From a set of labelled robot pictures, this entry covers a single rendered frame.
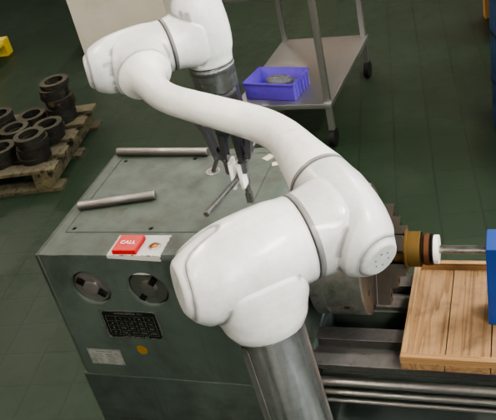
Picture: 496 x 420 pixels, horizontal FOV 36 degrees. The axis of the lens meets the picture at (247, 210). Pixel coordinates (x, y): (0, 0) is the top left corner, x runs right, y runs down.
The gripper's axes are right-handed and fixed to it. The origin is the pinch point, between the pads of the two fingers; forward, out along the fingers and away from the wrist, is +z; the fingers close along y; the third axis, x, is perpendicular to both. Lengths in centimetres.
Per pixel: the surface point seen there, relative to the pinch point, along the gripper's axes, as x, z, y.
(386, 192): 200, 138, -7
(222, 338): -13.5, 36.7, -8.0
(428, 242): 10.2, 26.5, 37.6
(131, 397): -13, 60, -39
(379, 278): 8.0, 35.6, 25.9
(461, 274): 27, 49, 43
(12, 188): 211, 137, -244
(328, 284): -3.3, 28.2, 16.7
